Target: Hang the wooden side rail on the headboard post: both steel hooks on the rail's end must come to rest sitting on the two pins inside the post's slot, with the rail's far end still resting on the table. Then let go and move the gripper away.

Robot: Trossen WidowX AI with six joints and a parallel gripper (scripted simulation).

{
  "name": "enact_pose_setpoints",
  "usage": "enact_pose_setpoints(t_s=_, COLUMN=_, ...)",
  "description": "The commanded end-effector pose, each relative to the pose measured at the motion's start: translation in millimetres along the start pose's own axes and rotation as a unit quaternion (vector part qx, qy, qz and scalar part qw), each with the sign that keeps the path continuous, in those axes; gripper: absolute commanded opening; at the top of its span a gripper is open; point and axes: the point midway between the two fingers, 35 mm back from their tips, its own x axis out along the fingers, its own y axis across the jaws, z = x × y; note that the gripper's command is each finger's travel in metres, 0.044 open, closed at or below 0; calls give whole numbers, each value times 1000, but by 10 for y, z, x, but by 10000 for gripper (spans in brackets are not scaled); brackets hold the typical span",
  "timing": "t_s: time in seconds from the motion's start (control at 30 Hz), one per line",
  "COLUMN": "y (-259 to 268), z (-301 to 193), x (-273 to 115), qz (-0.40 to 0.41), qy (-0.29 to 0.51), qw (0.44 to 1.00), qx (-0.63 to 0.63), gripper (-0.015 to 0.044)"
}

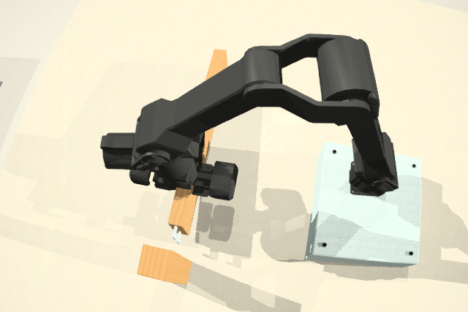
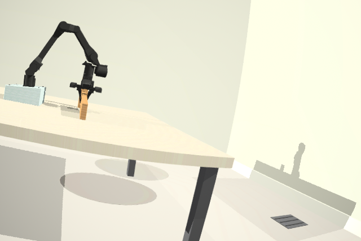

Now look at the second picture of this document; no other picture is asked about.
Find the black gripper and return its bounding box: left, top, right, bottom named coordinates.
left=69, top=74, right=102, bottom=102

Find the long wooden rail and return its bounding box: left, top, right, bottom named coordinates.
left=80, top=92, right=88, bottom=120

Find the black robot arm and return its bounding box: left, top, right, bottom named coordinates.
left=23, top=21, right=108, bottom=90

